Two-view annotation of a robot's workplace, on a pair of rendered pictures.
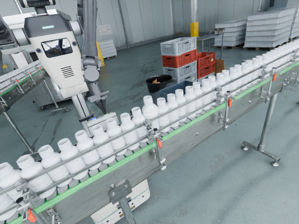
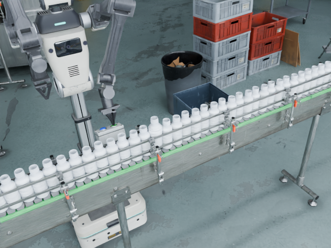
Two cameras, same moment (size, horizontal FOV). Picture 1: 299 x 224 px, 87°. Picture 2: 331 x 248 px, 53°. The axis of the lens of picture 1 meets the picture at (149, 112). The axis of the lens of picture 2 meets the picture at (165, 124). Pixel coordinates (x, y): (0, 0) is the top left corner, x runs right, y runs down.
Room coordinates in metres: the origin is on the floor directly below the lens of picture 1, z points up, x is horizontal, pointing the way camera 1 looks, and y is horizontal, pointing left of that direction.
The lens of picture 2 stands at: (-0.72, -0.07, 2.08)
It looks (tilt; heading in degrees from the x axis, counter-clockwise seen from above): 35 degrees down; 1
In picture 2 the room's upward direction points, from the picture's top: 3 degrees counter-clockwise
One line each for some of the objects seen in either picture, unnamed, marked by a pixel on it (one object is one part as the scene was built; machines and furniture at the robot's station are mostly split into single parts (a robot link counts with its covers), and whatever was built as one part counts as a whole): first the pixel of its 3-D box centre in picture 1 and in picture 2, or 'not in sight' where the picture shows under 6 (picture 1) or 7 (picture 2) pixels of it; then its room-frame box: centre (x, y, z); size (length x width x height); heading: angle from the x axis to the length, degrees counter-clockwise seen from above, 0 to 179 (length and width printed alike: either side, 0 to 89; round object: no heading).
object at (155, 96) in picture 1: (161, 96); (182, 85); (2.55, -0.25, 0.32); 0.45 x 0.45 x 0.64
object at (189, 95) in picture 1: (189, 102); (195, 122); (0.71, -0.21, 1.08); 0.06 x 0.06 x 0.17
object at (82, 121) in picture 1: (93, 135); (86, 139); (1.08, 0.49, 0.74); 0.11 x 0.11 x 0.40; 28
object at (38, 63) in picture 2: not in sight; (34, 52); (0.50, 0.44, 1.60); 0.12 x 0.09 x 0.12; 28
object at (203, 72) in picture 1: (200, 69); (257, 43); (3.63, -1.36, 0.33); 0.61 x 0.41 x 0.22; 121
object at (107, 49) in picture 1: (103, 50); not in sight; (10.35, 2.10, 0.50); 1.24 x 1.03 x 1.00; 121
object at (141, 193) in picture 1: (110, 176); (99, 191); (1.07, 0.49, 0.24); 0.68 x 0.53 x 0.41; 28
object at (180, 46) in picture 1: (178, 46); (222, 4); (3.22, -0.78, 1.00); 0.61 x 0.41 x 0.22; 125
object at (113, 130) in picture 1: (115, 136); (123, 148); (0.53, 0.15, 1.08); 0.06 x 0.06 x 0.17
